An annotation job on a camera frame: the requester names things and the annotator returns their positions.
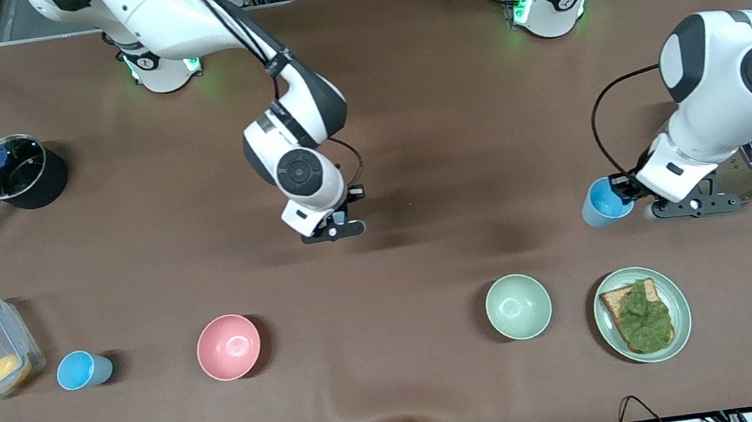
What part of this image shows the brown bread slice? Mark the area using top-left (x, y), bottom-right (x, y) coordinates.
top-left (598, 276), bottom-right (679, 360)

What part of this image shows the pale green plate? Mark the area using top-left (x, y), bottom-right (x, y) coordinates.
top-left (588, 261), bottom-right (697, 370)

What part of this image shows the green lettuce leaf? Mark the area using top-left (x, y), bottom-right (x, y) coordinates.
top-left (609, 277), bottom-right (677, 357)

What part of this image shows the pink bowl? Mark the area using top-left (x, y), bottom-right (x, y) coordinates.
top-left (193, 311), bottom-right (266, 385)

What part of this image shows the pale green bowl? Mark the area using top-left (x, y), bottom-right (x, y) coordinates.
top-left (482, 270), bottom-right (557, 345)

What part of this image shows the brown table mat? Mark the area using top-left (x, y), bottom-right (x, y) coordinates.
top-left (0, 0), bottom-right (752, 422)

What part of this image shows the glass lid with blue knob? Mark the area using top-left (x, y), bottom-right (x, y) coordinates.
top-left (0, 135), bottom-right (49, 197)

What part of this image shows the orange round food piece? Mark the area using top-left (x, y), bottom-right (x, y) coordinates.
top-left (0, 351), bottom-right (35, 389)

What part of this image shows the thin black looped cable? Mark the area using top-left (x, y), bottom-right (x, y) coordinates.
top-left (614, 391), bottom-right (668, 422)

